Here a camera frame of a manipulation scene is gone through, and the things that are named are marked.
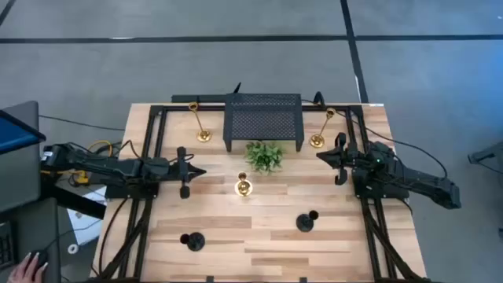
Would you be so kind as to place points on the computer monitor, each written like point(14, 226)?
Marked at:
point(15, 133)

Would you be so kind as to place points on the white tape roll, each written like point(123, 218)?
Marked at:
point(69, 248)

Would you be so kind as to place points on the short gold candlestick holder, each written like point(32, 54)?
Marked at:
point(243, 188)

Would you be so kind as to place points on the black keyboard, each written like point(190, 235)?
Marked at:
point(6, 245)

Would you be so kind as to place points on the small green artificial plant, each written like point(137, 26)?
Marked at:
point(264, 157)

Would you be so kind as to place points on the black computer mouse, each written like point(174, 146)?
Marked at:
point(41, 257)

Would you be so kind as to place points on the tall gold candlestick holder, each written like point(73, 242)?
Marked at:
point(316, 140)
point(204, 136)

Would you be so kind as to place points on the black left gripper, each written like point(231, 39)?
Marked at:
point(182, 173)

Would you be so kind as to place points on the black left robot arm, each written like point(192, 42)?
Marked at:
point(102, 165)

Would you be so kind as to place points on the black perforated metal shelf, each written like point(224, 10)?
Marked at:
point(263, 118)

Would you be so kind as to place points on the white paper sheet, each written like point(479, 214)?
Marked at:
point(84, 228)

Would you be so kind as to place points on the black candlestick holder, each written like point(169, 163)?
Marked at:
point(195, 241)
point(304, 223)

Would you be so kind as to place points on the black aluminium table frame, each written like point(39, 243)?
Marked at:
point(159, 129)

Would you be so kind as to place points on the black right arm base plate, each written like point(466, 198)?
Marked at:
point(365, 190)

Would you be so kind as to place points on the person's hand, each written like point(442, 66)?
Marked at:
point(23, 273)

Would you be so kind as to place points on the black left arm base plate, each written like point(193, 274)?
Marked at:
point(129, 192)

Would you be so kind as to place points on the black stand leg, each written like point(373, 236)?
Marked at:
point(485, 155)

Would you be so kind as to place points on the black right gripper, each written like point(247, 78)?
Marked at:
point(346, 157)

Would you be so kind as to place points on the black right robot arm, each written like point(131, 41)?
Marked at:
point(416, 182)

